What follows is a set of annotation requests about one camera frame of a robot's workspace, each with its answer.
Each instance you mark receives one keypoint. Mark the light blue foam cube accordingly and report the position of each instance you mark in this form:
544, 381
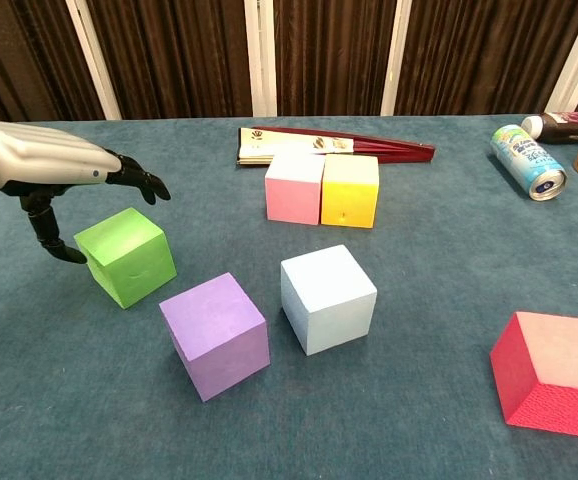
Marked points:
329, 300

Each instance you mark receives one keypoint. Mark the red paper folding fan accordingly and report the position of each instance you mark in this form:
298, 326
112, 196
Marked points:
269, 142

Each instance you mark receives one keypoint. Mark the purple foam cube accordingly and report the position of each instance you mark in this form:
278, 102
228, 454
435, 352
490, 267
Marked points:
214, 335

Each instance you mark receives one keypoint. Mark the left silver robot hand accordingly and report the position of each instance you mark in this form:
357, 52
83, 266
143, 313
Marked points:
44, 150

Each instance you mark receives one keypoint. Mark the pink foam cube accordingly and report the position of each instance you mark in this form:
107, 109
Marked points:
294, 200

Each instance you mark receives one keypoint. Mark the light blue drink can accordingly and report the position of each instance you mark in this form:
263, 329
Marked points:
524, 160

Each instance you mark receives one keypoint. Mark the green foam cube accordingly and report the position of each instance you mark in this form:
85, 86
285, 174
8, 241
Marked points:
129, 265

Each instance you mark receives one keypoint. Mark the yellow foam cube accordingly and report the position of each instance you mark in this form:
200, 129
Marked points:
349, 200

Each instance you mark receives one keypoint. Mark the dark grape juice bottle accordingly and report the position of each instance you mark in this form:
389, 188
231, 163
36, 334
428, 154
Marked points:
564, 127

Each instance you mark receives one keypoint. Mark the red foam cube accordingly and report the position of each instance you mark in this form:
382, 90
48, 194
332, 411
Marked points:
519, 375

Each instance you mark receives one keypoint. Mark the teal felt table cover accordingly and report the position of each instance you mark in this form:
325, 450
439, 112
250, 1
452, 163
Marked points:
69, 400

